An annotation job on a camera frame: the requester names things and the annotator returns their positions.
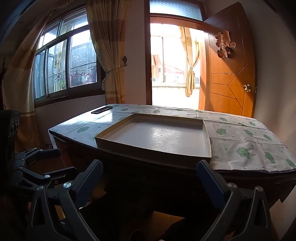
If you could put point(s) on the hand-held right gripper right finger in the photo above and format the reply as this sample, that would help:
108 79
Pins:
211 183

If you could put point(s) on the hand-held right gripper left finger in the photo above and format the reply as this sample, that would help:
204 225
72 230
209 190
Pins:
90 183

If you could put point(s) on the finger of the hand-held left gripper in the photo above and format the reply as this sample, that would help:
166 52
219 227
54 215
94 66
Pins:
46 152
62 172

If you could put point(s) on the white round tray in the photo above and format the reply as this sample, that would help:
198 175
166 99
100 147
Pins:
157 136

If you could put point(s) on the beige patterned curtain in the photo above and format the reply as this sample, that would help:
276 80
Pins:
20 81
108 34

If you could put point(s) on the white green cloud tablecloth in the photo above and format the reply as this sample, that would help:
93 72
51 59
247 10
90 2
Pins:
242 139

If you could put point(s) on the black smartphone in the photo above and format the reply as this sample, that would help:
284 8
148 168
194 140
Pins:
101 110

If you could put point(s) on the dark framed window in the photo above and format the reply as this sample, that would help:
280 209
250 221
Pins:
57 69

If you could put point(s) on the hanging laundry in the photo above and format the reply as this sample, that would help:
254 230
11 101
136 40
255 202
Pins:
83 76

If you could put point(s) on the orange wooden door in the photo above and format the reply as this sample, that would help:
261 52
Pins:
226 92

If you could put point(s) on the brass door knob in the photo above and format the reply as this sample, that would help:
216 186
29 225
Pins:
247 88

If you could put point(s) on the tied yellow curtain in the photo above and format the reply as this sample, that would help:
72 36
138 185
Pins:
190 76

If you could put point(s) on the pale cutout door decoration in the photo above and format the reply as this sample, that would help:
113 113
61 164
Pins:
222 41

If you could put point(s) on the frosted transom window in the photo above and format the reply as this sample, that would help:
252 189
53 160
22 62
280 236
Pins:
175 9

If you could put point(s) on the dark wall hook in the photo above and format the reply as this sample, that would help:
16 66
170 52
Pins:
124 61

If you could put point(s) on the dark brown door frame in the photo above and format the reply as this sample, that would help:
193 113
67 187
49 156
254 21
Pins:
148 58

